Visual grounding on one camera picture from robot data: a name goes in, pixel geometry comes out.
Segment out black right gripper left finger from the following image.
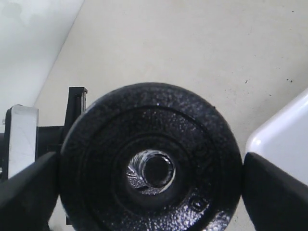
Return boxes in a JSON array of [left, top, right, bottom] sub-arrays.
[[0, 152, 59, 231]]

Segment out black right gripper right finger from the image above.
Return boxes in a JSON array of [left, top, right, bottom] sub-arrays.
[[242, 153, 308, 231]]

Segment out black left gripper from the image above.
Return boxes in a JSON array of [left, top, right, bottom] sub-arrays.
[[36, 87, 88, 160]]

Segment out black weight plate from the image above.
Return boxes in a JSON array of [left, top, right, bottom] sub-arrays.
[[59, 83, 242, 231]]

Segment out chrome threaded dumbbell bar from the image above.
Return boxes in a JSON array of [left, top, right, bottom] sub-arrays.
[[127, 149, 176, 195]]

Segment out white rectangular plastic tray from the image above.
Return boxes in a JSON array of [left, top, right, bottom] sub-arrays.
[[245, 90, 308, 185]]

